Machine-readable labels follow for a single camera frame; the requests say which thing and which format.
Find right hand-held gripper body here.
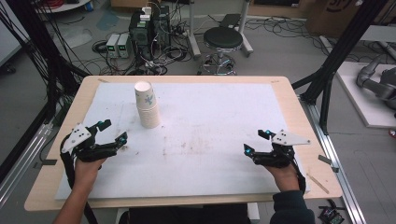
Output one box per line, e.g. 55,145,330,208
252,129,312,169

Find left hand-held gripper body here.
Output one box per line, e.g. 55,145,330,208
60,122,120,163

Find stack of white paper cups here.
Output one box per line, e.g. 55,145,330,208
134,80,163,130

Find person's left hand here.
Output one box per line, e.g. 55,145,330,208
73,156,108,194

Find person's right hand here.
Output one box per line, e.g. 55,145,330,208
263,162,302,192

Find grey tape piece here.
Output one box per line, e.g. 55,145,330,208
318,154,333,166

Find white foam mat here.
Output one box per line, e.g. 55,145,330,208
54,81,311,201

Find thin wooden stick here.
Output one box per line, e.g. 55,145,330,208
306,173,331,195

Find grey bench power supply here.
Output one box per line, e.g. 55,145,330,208
106,33,121,59
117,33,131,59

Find white floor board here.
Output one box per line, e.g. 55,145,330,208
335,61,396,130

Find small electronic circuit board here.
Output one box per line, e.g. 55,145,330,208
318,204,346,224

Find person's dark lap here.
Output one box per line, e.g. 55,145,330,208
118,203,252,224

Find black computer tower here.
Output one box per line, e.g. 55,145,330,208
128,10,154,62
152,5,172,50

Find white stand leg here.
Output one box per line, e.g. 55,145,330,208
237,0,255,58
186,0,203,61

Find black round stool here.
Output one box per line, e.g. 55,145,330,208
196,25,244,77

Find black foot pedal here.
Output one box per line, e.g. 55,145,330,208
219,13,242,29

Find white power adapter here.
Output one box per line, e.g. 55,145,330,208
139,6,153,22

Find white round table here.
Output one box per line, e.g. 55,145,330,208
35,0,92,14

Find cardboard box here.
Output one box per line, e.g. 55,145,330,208
304,0,396,39

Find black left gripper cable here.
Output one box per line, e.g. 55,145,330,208
59,136,78,191

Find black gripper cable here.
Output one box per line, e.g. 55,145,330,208
290,155,308,194
59,136,78,191

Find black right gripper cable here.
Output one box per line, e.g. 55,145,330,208
290,155,308,194

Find aluminium floor rail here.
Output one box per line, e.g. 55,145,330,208
0,122,54,209
299,94,368,224

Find tangle of floor cables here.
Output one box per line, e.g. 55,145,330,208
92,18,194,77

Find black metal frame post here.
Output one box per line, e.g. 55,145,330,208
5,0,92,122
291,0,389,135

